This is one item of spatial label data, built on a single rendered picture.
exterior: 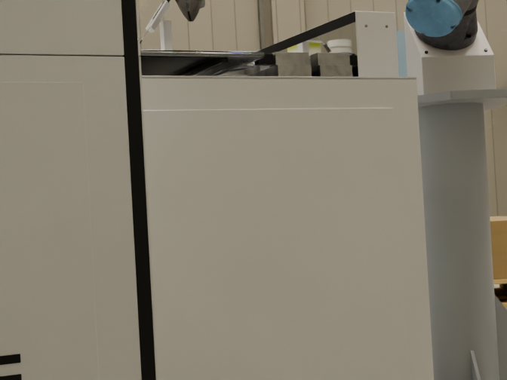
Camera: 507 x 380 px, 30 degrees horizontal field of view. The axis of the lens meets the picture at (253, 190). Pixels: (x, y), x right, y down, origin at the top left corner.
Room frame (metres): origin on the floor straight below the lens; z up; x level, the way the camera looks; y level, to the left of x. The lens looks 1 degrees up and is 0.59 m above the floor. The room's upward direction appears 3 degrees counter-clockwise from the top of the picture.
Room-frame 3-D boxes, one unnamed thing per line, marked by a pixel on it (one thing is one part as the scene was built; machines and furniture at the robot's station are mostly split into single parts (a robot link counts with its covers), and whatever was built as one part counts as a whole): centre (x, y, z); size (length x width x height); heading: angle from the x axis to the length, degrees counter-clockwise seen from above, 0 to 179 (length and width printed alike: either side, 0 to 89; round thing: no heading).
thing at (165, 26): (2.30, 0.21, 1.03); 0.06 x 0.04 x 0.13; 114
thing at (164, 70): (2.04, 0.21, 0.90); 0.34 x 0.34 x 0.01; 24
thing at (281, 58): (2.02, -0.09, 0.89); 0.08 x 0.03 x 0.03; 114
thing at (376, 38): (2.13, -0.15, 0.89); 0.55 x 0.09 x 0.14; 24
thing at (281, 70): (2.16, -0.03, 0.87); 0.36 x 0.08 x 0.03; 24
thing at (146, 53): (1.87, 0.13, 0.90); 0.37 x 0.01 x 0.01; 114
